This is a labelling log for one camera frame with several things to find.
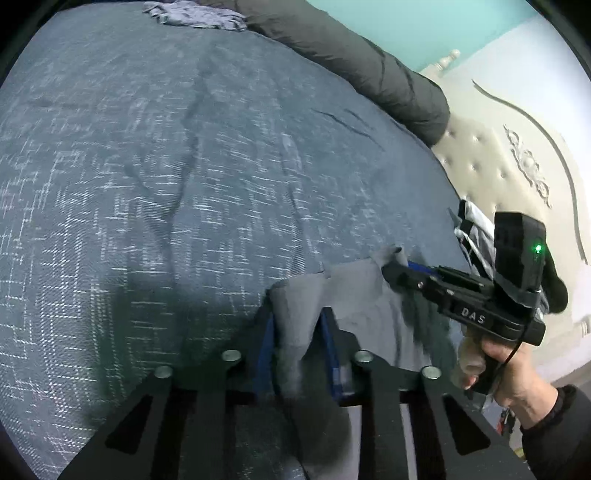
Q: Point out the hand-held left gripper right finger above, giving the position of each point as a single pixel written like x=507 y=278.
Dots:
x=330 y=350

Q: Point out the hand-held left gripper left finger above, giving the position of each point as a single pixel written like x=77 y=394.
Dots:
x=264 y=355

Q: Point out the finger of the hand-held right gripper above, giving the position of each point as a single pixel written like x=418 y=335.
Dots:
x=408 y=276

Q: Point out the grey garment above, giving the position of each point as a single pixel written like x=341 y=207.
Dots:
x=360 y=295

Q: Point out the person's right forearm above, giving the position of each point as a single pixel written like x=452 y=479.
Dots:
x=558 y=434

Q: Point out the person's right hand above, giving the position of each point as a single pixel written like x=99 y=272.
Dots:
x=515 y=376

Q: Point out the black and white striped clothing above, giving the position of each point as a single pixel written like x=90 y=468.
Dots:
x=475 y=235

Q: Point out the cream tufted headboard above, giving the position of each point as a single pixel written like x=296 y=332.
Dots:
x=498 y=175

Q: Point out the dark grey pillow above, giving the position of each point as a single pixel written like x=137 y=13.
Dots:
x=369 y=69

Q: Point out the blue-grey bed blanket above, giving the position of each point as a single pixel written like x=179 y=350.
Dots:
x=138 y=184

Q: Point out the light blue crumpled cloth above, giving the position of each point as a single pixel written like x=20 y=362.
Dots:
x=194 y=11

